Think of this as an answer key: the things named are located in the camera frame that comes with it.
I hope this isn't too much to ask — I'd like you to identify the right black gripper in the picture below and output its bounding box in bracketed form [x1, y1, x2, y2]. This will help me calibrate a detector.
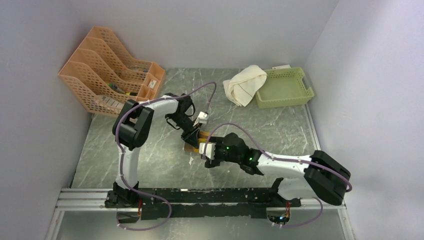
[204, 137, 242, 168]

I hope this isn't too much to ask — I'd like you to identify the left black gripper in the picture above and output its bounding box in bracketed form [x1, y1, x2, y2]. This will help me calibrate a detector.
[167, 113, 203, 150]

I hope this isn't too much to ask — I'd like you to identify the yellow brown bear towel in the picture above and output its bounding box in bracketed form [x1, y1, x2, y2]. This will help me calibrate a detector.
[183, 131, 211, 153]

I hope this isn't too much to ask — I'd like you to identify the cream white towel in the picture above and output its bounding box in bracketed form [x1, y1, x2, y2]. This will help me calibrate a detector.
[222, 65, 267, 107]

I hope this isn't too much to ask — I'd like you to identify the orange plastic file organizer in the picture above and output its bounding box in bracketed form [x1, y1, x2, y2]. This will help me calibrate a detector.
[58, 26, 166, 117]

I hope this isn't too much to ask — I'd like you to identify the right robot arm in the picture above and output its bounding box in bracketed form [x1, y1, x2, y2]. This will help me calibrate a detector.
[198, 132, 351, 207]

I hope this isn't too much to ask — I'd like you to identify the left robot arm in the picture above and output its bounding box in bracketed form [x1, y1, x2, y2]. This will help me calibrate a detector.
[105, 93, 201, 208]

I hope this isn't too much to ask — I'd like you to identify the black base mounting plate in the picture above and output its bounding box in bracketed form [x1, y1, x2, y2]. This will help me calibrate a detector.
[104, 187, 301, 223]

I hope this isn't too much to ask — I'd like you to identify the green plastic basket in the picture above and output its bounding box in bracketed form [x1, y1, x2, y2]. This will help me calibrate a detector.
[255, 67, 315, 109]

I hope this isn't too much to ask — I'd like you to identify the white red card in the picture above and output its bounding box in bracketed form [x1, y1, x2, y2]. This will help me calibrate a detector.
[271, 64, 291, 70]

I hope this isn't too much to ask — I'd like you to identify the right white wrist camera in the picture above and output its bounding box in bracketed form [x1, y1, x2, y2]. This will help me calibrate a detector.
[198, 142, 216, 160]

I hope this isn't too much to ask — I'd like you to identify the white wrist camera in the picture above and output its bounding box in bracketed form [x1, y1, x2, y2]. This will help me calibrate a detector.
[198, 142, 216, 160]
[194, 111, 209, 125]

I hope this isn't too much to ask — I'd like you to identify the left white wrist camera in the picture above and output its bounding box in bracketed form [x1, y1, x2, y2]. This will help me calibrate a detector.
[194, 111, 209, 125]

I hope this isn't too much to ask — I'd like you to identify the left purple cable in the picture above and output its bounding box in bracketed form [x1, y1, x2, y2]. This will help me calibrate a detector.
[114, 81, 218, 232]

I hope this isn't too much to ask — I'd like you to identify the purple cable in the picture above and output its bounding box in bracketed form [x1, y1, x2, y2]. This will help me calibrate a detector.
[114, 81, 218, 232]
[202, 123, 353, 229]

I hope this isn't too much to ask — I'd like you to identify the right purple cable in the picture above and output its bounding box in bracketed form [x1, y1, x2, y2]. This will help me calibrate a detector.
[202, 123, 353, 229]

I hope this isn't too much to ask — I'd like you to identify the aluminium rail frame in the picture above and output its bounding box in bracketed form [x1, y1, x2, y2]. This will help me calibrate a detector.
[46, 188, 355, 240]

